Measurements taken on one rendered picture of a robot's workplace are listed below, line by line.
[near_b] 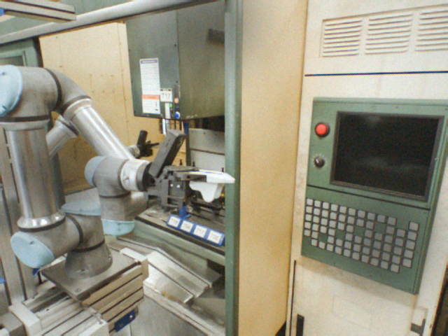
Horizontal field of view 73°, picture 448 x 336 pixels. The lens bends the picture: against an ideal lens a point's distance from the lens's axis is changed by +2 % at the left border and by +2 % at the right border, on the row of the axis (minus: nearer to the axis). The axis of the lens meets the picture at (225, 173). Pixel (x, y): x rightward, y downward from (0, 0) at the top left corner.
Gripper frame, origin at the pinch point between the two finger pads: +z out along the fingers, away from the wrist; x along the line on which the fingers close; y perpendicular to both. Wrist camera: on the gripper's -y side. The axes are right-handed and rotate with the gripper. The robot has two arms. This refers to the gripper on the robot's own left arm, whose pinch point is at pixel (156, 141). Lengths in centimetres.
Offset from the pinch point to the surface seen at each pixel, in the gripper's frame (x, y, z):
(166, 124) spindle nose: 2.8, -9.9, 8.8
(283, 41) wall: 94, -51, -42
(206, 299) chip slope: 60, 69, -45
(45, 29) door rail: -17, -62, -51
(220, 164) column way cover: 18, 28, 55
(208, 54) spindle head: 33, -52, 15
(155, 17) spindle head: 11, -70, -5
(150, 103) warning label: 2.2, -24.1, -4.8
